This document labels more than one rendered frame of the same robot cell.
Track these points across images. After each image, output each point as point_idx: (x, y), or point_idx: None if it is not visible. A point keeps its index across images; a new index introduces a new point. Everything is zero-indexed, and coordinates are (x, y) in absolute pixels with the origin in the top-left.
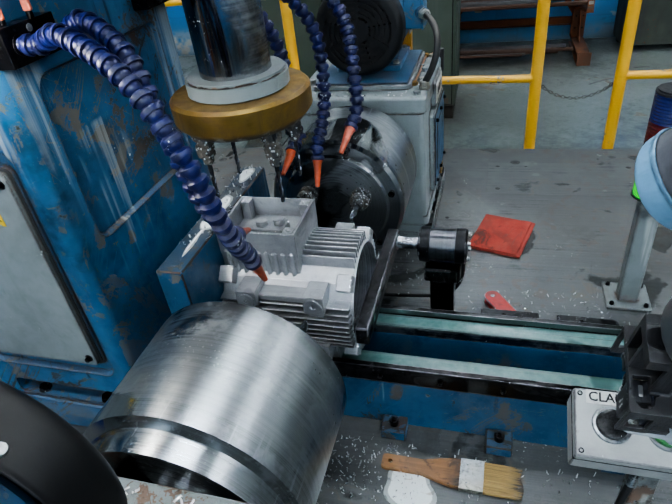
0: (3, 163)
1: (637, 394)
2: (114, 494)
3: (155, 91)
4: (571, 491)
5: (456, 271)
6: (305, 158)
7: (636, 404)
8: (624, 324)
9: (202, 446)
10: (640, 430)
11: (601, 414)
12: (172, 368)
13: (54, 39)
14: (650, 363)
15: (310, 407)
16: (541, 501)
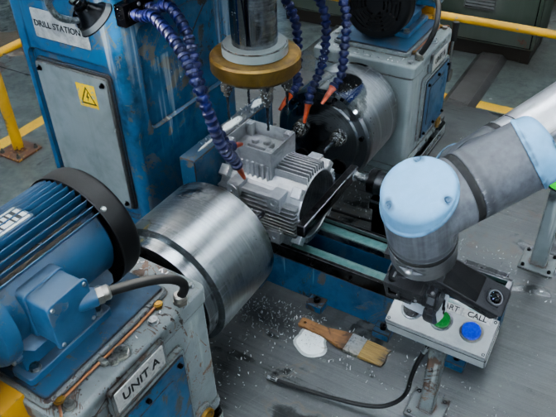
0: (107, 74)
1: (392, 275)
2: (136, 242)
3: (198, 56)
4: (417, 371)
5: None
6: (304, 98)
7: (387, 279)
8: (523, 281)
9: (179, 253)
10: (396, 298)
11: None
12: (174, 213)
13: (150, 19)
14: (384, 254)
15: (244, 255)
16: (394, 371)
